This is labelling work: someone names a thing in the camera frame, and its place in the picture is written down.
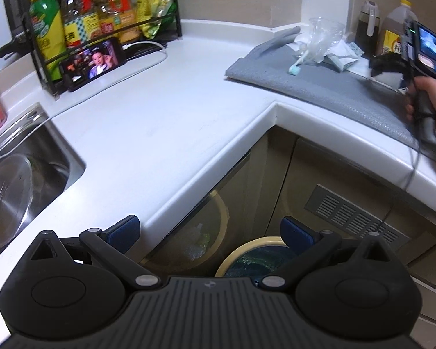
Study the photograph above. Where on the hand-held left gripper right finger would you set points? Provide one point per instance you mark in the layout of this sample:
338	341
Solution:
294	232

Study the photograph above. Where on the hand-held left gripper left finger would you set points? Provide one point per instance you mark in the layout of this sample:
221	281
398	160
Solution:
125	231

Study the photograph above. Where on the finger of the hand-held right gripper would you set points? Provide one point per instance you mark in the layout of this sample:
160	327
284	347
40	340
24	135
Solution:
388	64

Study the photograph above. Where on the yellow rimmed trash bin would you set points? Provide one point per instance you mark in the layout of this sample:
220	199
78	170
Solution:
254	241

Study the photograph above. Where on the white paper towel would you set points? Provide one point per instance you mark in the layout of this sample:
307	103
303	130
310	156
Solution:
343	53

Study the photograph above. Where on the amber cooking wine jug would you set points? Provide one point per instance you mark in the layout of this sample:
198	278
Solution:
394	32

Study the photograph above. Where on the dark sauce bottle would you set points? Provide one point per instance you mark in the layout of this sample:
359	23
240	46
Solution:
367	32

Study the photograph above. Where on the grey vent grille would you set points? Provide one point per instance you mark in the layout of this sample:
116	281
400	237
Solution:
352	214

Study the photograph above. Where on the grey mat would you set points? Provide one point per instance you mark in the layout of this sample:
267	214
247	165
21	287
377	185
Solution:
330	91

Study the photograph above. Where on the clear plastic cup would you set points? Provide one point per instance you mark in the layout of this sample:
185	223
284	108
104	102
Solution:
325	36

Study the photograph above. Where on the white stick with teal tip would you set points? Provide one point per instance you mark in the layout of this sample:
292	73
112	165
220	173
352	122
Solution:
295	69

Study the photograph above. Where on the stainless steel sink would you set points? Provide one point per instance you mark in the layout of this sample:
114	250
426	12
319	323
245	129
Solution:
54	152

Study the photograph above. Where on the steel pot lid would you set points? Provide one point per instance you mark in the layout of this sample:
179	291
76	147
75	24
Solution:
7	200

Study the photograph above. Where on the black smartphone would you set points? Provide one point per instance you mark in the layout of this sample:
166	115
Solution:
94	61

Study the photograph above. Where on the green bottle with yellow cap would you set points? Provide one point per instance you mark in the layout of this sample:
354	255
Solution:
47	25

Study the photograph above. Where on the clear bottle with red cap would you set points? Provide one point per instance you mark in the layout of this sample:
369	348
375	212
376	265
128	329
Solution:
78	11

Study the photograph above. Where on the yellow green snack bag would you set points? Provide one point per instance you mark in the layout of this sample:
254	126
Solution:
152	7

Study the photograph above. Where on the oil bottle with orange label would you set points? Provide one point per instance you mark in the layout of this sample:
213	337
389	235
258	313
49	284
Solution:
114	3

